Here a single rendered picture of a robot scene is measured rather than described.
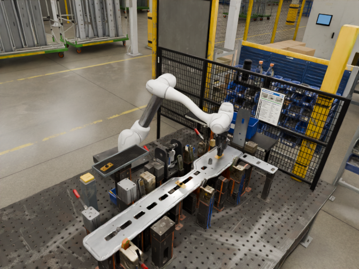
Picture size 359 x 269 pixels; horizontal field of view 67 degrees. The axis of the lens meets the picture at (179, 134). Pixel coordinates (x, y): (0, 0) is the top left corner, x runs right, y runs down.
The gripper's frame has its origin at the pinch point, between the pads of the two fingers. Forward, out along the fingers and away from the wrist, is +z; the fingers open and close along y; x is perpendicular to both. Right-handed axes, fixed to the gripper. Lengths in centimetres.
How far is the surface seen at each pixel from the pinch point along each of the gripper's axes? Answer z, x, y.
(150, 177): -3, -62, -13
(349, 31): -92, 58, 49
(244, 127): -13.3, 26.7, 4.0
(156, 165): -3, -50, -20
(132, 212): 5, -86, -4
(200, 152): 8.1, -2.5, -17.0
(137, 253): 2, -103, 20
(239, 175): 6.6, -7.7, 23.1
